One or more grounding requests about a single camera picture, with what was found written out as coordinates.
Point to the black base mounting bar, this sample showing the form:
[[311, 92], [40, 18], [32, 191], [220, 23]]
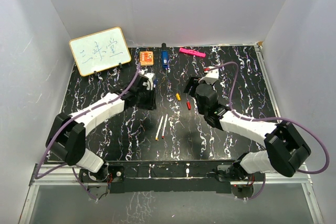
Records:
[[176, 176]]

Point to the white pen red tip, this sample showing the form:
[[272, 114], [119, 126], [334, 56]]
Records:
[[164, 126]]

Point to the aluminium frame rail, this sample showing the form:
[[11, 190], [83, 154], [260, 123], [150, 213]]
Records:
[[54, 174]]

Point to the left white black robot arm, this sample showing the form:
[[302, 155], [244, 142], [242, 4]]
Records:
[[67, 137]]

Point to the yellow pen cap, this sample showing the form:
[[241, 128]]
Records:
[[178, 97]]

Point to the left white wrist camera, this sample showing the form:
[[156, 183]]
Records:
[[149, 81]]

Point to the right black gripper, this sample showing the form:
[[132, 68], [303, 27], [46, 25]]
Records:
[[191, 84]]

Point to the small whiteboard with wooden frame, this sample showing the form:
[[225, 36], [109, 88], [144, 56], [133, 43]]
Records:
[[100, 51]]

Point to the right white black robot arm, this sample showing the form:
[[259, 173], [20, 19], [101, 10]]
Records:
[[285, 149]]

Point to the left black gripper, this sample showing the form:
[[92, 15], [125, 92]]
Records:
[[151, 105]]

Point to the orange mini notebook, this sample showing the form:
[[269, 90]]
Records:
[[146, 58]]

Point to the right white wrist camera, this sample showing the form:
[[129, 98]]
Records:
[[211, 76]]

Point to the white pen yellow tip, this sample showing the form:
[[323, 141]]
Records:
[[159, 128]]

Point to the pink plastic clip bar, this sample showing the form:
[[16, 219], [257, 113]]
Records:
[[192, 52]]

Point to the red pen cap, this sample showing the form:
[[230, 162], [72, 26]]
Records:
[[188, 105]]

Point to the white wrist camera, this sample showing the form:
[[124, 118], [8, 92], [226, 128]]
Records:
[[149, 81], [211, 76]]

